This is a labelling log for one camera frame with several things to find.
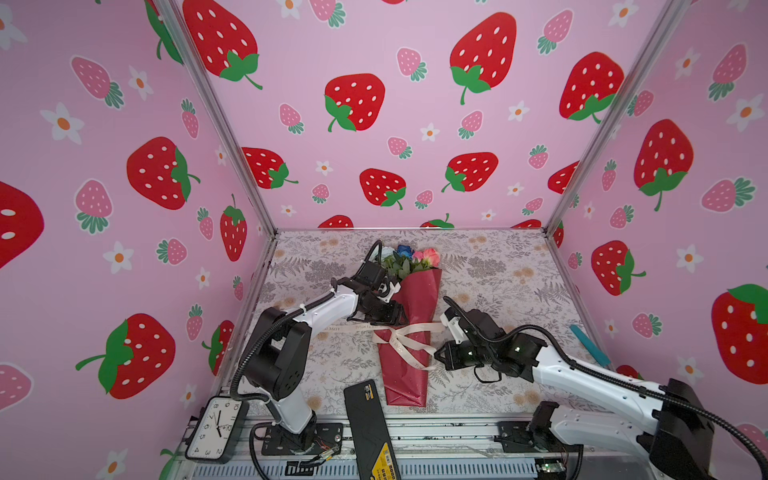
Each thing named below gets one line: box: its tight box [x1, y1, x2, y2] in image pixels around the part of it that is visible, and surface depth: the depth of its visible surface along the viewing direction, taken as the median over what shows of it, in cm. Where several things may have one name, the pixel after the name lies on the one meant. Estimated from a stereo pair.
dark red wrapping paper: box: [374, 269, 443, 407], surface depth 85 cm
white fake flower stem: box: [369, 245, 414, 281], surface depth 108 cm
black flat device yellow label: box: [343, 379, 401, 480], surface depth 75 cm
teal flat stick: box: [569, 324, 611, 367], surface depth 92 cm
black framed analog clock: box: [185, 396, 250, 464], surface depth 75 cm
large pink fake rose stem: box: [423, 248, 440, 268], surface depth 109 cm
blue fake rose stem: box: [397, 244, 415, 258], surface depth 109 cm
